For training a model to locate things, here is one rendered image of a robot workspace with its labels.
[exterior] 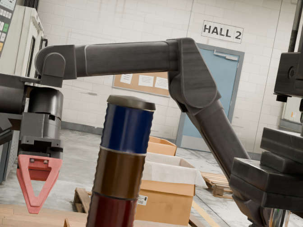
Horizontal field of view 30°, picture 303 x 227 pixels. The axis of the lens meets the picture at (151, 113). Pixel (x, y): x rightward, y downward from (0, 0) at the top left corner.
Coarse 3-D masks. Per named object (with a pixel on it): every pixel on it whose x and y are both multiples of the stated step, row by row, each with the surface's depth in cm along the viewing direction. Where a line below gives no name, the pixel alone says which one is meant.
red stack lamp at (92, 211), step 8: (96, 192) 44; (96, 200) 43; (104, 200) 43; (112, 200) 43; (120, 200) 43; (128, 200) 43; (136, 200) 44; (96, 208) 43; (104, 208) 43; (112, 208) 43; (120, 208) 43; (128, 208) 43; (88, 216) 44; (96, 216) 43; (104, 216) 43; (112, 216) 43; (120, 216) 43; (128, 216) 44; (88, 224) 44; (96, 224) 43; (104, 224) 43; (112, 224) 43; (120, 224) 43; (128, 224) 44
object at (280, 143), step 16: (272, 128) 69; (272, 144) 66; (288, 144) 63; (240, 160) 66; (272, 160) 64; (288, 160) 61; (240, 176) 65; (256, 176) 61; (272, 176) 59; (288, 176) 59; (240, 192) 64; (256, 192) 60; (272, 192) 59; (288, 192) 59; (272, 208) 61; (288, 208) 59; (272, 224) 60
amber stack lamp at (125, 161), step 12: (108, 156) 43; (120, 156) 43; (132, 156) 43; (144, 156) 44; (96, 168) 44; (108, 168) 43; (120, 168) 43; (132, 168) 43; (96, 180) 44; (108, 180) 43; (120, 180) 43; (132, 180) 43; (108, 192) 43; (120, 192) 43; (132, 192) 43
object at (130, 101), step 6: (114, 96) 43; (120, 96) 43; (126, 96) 44; (132, 96) 44; (114, 102) 43; (120, 102) 43; (126, 102) 42; (132, 102) 42; (138, 102) 43; (144, 102) 43; (150, 102) 43; (138, 108) 43; (144, 108) 43; (150, 108) 43
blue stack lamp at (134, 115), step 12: (108, 108) 44; (120, 108) 43; (132, 108) 43; (108, 120) 43; (120, 120) 43; (132, 120) 43; (144, 120) 43; (108, 132) 43; (120, 132) 43; (132, 132) 43; (144, 132) 43; (108, 144) 43; (120, 144) 43; (132, 144) 43; (144, 144) 44
